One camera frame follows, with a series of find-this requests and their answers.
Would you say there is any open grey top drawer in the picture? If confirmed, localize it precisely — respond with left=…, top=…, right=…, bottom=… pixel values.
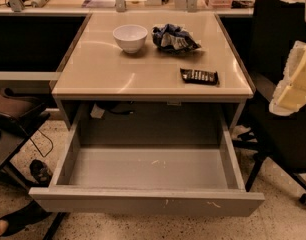
left=30, top=103, right=264, bottom=216

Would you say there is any beige topped drawer cabinet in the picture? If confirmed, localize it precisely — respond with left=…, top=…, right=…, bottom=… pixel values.
left=52, top=11, right=255, bottom=125

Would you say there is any black office chair right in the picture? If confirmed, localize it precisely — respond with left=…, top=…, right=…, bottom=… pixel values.
left=232, top=0, right=306, bottom=208

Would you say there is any crumpled blue chip bag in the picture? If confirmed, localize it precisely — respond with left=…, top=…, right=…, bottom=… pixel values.
left=151, top=24, right=201, bottom=54

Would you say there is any white ceramic bowl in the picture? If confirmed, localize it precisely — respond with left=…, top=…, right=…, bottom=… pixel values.
left=113, top=24, right=148, bottom=54

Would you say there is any brown seat chair left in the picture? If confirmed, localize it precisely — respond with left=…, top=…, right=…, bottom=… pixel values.
left=0, top=88, right=50, bottom=189

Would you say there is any person's foot in black sandal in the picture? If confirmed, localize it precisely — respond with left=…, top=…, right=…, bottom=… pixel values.
left=0, top=201, right=51, bottom=237

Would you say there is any black cable on floor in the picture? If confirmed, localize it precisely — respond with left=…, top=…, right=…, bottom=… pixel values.
left=27, top=129, right=55, bottom=158

